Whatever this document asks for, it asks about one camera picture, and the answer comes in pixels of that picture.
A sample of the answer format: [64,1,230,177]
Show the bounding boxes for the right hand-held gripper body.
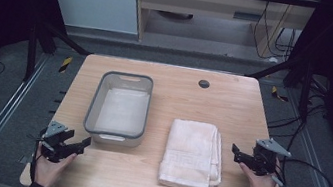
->
[248,135,294,182]

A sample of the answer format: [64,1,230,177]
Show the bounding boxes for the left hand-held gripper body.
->
[38,119,78,166]

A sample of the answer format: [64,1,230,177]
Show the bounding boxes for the person's left hand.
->
[30,142,79,187]

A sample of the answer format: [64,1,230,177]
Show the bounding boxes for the person's right hand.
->
[235,152,282,187]

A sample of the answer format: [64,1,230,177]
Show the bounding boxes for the folded pale pink towel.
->
[155,116,231,187]

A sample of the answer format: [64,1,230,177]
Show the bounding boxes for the grey-rimmed white plastic basin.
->
[80,67,156,152]

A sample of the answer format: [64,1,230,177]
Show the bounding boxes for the yellow black striped tape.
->
[269,85,292,104]
[57,55,74,75]

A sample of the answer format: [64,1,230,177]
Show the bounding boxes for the black stand leg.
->
[240,51,317,122]
[21,16,97,93]

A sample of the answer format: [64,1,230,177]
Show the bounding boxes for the light wooden desk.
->
[124,0,319,68]

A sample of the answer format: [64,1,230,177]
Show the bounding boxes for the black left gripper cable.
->
[26,126,48,186]

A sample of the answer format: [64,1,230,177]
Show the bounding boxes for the black floor cables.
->
[264,77,333,147]

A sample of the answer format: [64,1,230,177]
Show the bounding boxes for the round table cable hole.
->
[197,78,211,90]

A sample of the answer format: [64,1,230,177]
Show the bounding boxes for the black hanging desk cables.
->
[248,0,302,65]

